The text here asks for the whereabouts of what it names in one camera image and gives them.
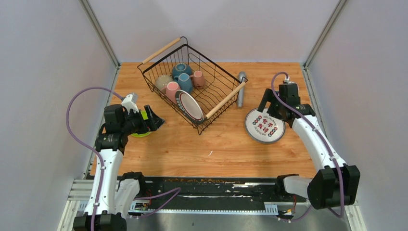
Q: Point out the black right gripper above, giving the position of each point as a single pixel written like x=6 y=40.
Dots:
x=267 y=96

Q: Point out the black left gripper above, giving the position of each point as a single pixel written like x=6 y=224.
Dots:
x=154 y=122

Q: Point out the lime green plate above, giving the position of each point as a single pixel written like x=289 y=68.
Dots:
x=140 y=135

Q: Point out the white plate red characters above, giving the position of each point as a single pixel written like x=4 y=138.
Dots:
x=255 y=115

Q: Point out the white plate green lettered rim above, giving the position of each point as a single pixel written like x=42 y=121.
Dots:
x=265 y=132

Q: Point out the white plate dark striped rim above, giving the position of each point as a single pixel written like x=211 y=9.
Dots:
x=189 y=107

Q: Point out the pink cup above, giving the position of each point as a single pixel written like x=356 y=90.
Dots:
x=171 y=89

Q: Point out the light blue mug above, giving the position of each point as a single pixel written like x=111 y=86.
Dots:
x=184 y=82

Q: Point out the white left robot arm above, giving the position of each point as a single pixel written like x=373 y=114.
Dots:
x=111 y=198

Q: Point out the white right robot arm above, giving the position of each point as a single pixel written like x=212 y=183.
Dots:
x=335 y=183

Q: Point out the beige ceramic bowl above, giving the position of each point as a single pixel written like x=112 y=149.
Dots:
x=162 y=82

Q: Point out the dark blue ceramic bowl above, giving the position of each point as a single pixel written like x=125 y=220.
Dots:
x=181 y=68

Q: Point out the small mauve cup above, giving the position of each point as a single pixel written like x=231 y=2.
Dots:
x=198 y=79

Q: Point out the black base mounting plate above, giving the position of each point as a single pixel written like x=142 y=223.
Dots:
x=216 y=194

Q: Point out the grey cylindrical handle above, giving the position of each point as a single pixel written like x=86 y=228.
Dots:
x=243 y=78

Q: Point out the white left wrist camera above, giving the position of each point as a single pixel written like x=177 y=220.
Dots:
x=129 y=103

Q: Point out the black wire dish rack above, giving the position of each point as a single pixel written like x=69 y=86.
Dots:
x=193 y=85

